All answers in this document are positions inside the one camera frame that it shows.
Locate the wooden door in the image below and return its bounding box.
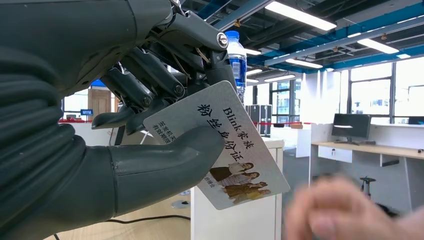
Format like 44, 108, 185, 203
87, 88, 113, 122

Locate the white printed ID card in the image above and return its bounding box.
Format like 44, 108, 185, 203
143, 80, 291, 211

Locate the black topped stool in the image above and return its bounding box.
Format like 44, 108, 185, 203
359, 176, 378, 200

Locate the black adapter cable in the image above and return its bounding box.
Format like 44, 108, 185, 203
52, 215, 192, 240

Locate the black flight case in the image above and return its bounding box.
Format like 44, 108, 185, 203
246, 104, 273, 137

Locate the round grey cable grommet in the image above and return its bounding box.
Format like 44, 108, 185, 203
171, 199, 192, 210

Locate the water bottle with blue label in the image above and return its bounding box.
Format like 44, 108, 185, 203
225, 30, 248, 104

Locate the wood top office desk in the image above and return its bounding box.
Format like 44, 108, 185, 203
309, 141, 424, 213

